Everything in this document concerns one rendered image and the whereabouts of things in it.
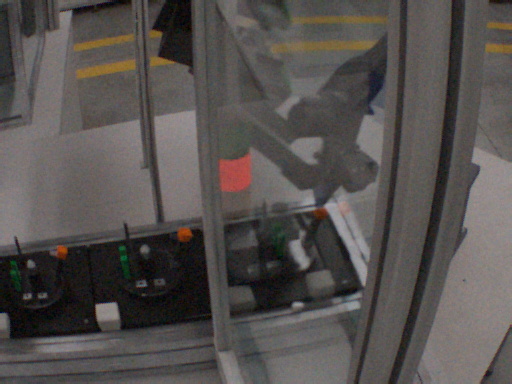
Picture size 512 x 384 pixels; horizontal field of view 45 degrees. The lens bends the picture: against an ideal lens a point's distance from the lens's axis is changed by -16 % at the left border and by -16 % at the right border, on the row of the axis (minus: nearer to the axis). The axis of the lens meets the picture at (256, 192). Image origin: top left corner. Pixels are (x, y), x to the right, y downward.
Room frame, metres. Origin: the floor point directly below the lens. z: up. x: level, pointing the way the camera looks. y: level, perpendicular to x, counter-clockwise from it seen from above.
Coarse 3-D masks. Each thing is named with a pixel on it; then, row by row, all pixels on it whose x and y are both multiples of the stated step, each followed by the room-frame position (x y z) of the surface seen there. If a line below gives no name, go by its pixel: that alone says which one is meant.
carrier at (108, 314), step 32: (96, 256) 0.99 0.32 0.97; (128, 256) 0.97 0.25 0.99; (160, 256) 0.98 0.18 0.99; (192, 256) 1.00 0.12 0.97; (96, 288) 0.90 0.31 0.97; (128, 288) 0.88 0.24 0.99; (160, 288) 0.88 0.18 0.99; (192, 288) 0.91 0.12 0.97; (128, 320) 0.82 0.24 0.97; (160, 320) 0.82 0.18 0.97; (192, 320) 0.83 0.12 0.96
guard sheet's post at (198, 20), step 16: (192, 0) 0.77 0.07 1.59; (192, 16) 0.78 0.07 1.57; (192, 32) 0.78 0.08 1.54; (208, 112) 0.77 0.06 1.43; (208, 128) 0.77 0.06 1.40; (208, 144) 0.76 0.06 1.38; (208, 160) 0.76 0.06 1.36; (208, 176) 0.76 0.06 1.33; (208, 192) 0.76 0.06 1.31; (208, 208) 0.76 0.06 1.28; (208, 224) 0.76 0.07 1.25; (208, 240) 0.76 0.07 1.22; (208, 256) 0.76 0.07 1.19; (208, 272) 0.78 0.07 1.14
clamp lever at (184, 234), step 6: (180, 228) 0.96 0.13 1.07; (186, 228) 0.96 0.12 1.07; (174, 234) 0.95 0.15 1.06; (180, 234) 0.95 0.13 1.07; (186, 234) 0.95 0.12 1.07; (180, 240) 0.94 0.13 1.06; (186, 240) 0.95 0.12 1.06; (180, 246) 0.95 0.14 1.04; (174, 252) 0.95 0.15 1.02; (180, 252) 0.95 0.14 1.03; (174, 258) 0.94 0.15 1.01; (174, 264) 0.94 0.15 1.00
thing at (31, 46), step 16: (0, 0) 1.70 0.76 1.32; (0, 16) 1.70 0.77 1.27; (0, 32) 1.70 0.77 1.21; (0, 48) 1.70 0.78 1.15; (32, 48) 2.03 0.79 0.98; (0, 64) 1.70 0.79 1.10; (32, 64) 1.99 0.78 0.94; (0, 80) 1.70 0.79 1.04; (16, 80) 1.71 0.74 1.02; (32, 80) 1.94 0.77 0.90; (0, 96) 1.69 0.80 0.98; (16, 96) 1.71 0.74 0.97; (0, 112) 1.69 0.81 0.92; (16, 112) 1.70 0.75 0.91
